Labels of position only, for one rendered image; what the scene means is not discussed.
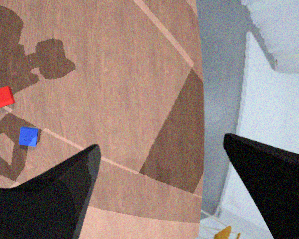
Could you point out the blue block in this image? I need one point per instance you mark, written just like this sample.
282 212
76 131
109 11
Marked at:
28 136

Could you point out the red block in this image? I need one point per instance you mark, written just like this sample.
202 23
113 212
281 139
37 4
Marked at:
6 96

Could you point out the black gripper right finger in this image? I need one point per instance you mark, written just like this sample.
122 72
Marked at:
271 176

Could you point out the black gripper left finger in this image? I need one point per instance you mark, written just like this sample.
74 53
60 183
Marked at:
52 205

